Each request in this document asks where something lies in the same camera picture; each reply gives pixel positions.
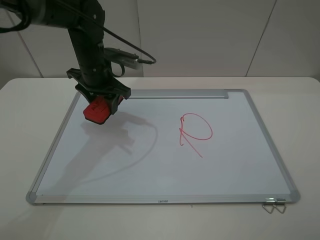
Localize silver marker tray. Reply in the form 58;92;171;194
129;89;229;99

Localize metal binder clip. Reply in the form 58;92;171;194
273;198;287;214
262;197;275;214

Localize white whiteboard aluminium frame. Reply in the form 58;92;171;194
26;89;300;205

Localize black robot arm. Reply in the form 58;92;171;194
0;0;131;125

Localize left metal binder clip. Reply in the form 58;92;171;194
262;197;275;214

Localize right metal binder clip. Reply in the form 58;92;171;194
273;198;287;214

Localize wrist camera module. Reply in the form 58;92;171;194
104;47;141;70

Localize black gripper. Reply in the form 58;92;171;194
67;28;131;115

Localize red whiteboard eraser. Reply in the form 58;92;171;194
83;96;111;125

